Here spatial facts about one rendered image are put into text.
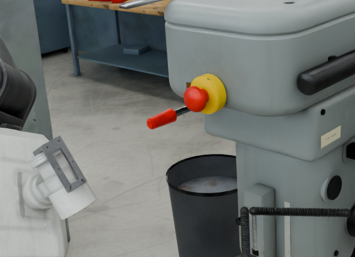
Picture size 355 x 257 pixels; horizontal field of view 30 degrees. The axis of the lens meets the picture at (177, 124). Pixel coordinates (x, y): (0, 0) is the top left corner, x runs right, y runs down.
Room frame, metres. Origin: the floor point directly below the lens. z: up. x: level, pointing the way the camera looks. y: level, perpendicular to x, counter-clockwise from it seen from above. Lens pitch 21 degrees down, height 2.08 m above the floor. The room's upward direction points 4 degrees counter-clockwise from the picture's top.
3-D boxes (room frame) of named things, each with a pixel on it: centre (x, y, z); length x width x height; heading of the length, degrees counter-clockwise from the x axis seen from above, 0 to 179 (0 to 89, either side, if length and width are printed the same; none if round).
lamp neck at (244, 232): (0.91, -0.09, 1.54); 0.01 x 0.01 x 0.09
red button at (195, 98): (0.95, -0.03, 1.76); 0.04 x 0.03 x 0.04; 45
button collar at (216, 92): (0.96, -0.05, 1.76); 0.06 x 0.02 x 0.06; 45
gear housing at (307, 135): (1.15, -0.24, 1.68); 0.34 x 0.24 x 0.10; 135
